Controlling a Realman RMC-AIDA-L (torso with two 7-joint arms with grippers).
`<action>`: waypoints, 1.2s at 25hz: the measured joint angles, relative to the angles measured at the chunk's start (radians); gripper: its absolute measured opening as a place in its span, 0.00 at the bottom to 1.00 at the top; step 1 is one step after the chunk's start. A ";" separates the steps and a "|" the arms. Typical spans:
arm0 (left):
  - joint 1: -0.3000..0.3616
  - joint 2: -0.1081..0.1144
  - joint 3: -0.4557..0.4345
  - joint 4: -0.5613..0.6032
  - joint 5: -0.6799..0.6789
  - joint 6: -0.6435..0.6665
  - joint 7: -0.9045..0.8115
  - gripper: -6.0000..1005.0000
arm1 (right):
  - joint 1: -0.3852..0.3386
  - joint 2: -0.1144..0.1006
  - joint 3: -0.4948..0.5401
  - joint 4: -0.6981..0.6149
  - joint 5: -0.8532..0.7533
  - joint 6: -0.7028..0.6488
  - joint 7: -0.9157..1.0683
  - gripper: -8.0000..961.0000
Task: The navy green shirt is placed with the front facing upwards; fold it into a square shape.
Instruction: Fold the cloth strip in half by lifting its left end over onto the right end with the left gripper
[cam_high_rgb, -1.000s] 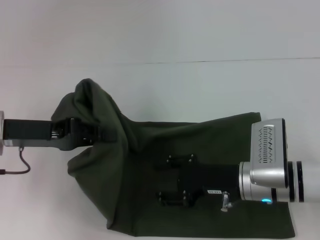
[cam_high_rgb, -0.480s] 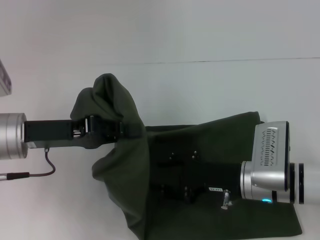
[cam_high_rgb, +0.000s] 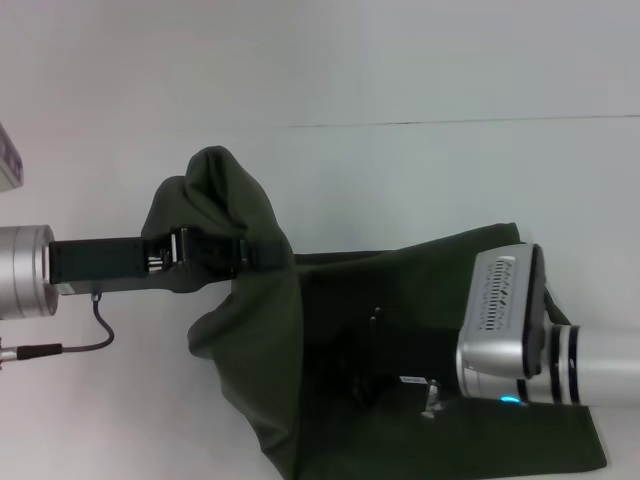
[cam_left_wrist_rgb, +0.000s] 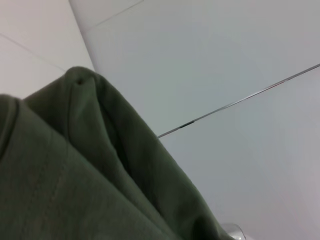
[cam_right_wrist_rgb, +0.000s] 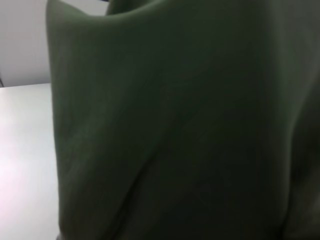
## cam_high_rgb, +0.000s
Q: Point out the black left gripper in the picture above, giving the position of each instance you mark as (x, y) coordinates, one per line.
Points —
(135, 262)

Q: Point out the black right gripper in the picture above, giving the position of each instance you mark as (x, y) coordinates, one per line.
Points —
(415, 360)

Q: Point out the dark green FREE t-shirt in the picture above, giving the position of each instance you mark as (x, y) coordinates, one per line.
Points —
(375, 350)

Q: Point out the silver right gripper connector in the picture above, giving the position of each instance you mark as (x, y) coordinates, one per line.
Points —
(432, 397)

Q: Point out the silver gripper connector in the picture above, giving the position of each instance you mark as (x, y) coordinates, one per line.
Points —
(6, 355)
(432, 397)

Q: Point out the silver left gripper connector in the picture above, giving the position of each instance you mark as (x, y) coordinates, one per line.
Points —
(6, 355)

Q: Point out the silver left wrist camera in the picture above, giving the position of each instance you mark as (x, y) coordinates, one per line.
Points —
(10, 160)

